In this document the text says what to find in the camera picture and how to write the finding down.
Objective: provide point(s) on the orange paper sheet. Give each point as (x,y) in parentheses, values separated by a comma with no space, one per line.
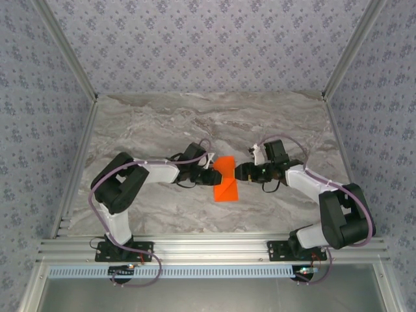
(227,193)

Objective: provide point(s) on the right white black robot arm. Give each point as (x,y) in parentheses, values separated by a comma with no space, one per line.
(302,183)

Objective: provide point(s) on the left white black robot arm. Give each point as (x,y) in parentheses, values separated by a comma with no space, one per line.
(156,170)

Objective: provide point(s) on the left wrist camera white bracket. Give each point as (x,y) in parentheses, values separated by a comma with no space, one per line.
(210,160)

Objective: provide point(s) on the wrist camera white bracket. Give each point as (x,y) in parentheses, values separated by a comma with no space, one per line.
(210,160)
(257,155)

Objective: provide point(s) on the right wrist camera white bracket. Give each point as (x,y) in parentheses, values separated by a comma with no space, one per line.
(257,155)

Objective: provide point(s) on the aluminium side rail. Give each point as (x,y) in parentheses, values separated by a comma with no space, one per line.
(343,146)
(83,146)

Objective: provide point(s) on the aluminium mounting rail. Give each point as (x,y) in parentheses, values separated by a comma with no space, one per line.
(211,248)

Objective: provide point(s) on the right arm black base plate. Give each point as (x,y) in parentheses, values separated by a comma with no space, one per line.
(274,250)

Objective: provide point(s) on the small black circuit board bracket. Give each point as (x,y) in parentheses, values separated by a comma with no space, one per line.
(120,271)
(304,270)

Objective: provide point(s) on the aluminium corner post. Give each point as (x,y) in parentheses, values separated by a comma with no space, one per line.
(65,48)
(354,48)

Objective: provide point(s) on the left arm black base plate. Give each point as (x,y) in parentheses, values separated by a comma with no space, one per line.
(100,255)

